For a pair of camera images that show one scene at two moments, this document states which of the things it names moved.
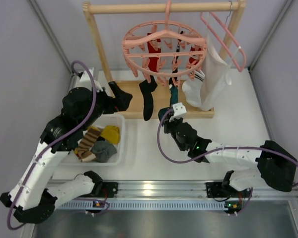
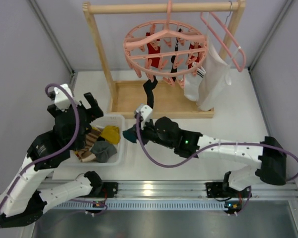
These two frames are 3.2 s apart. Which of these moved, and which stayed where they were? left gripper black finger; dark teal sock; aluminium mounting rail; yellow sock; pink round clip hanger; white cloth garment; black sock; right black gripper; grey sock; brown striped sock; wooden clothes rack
Moved: left gripper black finger; dark teal sock; right black gripper; black sock
Stayed: wooden clothes rack; aluminium mounting rail; pink round clip hanger; white cloth garment; yellow sock; brown striped sock; grey sock
